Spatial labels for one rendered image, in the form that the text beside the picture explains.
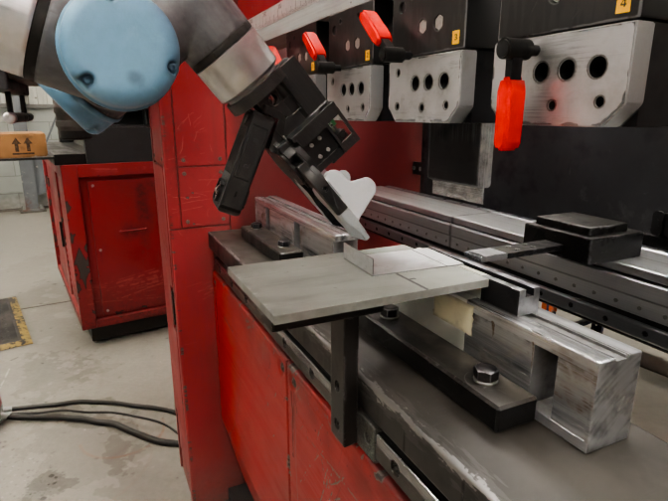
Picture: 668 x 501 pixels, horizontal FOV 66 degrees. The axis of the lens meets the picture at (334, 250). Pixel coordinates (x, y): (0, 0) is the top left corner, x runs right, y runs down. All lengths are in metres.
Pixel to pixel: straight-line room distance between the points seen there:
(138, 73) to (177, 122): 1.02
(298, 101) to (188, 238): 0.91
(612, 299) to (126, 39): 0.69
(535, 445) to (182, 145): 1.10
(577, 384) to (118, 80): 0.46
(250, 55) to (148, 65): 0.18
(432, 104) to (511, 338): 0.28
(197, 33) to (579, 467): 0.53
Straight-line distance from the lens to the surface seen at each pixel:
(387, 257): 0.68
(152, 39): 0.38
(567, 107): 0.50
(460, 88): 0.61
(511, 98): 0.50
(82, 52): 0.37
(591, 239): 0.77
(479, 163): 0.63
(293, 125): 0.57
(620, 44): 0.48
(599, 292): 0.84
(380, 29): 0.70
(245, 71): 0.54
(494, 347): 0.62
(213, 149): 1.41
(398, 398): 0.61
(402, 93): 0.70
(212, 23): 0.53
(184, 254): 1.44
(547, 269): 0.90
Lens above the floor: 1.19
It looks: 15 degrees down
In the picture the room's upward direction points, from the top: straight up
